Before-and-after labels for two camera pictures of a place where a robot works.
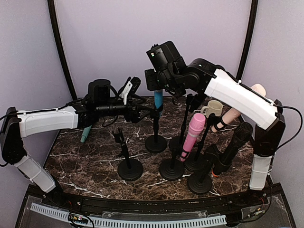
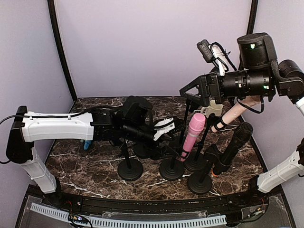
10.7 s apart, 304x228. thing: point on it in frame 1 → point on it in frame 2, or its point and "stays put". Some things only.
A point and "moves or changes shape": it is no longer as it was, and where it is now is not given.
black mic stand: (176, 143) stays put
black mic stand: (173, 169) stays put
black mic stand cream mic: (195, 163) stays put
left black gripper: (135, 116) → (158, 153)
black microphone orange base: (242, 132) stays put
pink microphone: (196, 124) stays put
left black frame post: (54, 16) stays put
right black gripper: (151, 83) → (203, 82)
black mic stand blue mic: (156, 143) moves or changes shape
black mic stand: (129, 169) stays put
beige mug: (214, 107) stays put
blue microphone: (158, 99) → (86, 144)
